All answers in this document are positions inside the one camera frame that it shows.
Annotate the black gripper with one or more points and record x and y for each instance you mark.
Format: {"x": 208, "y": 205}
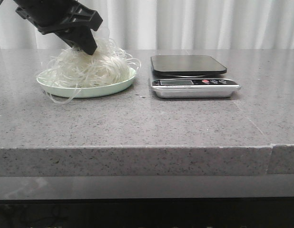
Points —
{"x": 69, "y": 19}

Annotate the white vermicelli noodle bundle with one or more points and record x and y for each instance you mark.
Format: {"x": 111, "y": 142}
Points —
{"x": 73, "y": 68}

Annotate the white pleated curtain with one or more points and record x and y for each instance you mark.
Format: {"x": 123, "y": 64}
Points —
{"x": 198, "y": 24}

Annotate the pale green round plate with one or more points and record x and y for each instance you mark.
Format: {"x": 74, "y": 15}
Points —
{"x": 88, "y": 92}

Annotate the digital kitchen scale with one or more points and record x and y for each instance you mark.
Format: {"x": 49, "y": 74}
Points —
{"x": 190, "y": 76}

